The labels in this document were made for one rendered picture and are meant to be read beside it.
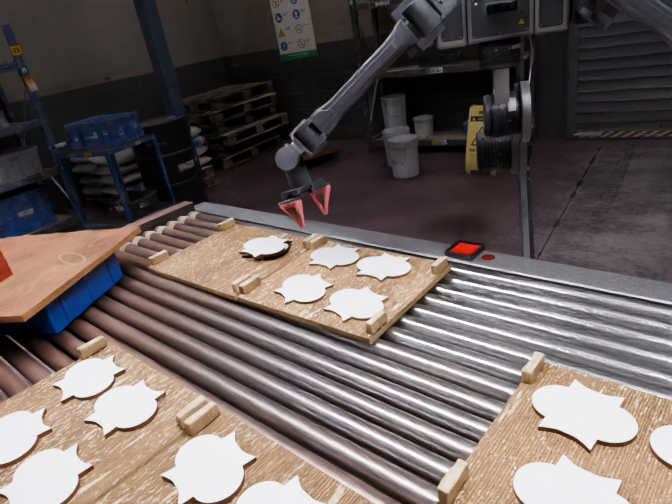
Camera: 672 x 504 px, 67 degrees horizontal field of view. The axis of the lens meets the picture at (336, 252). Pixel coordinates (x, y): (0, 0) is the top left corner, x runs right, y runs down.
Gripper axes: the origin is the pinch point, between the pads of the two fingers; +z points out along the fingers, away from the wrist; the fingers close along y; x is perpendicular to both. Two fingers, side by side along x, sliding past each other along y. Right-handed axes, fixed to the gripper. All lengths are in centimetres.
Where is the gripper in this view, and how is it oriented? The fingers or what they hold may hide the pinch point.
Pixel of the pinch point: (313, 217)
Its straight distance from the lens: 136.2
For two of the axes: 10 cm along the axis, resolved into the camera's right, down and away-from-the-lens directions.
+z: 3.3, 9.1, 2.3
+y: 6.1, -4.0, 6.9
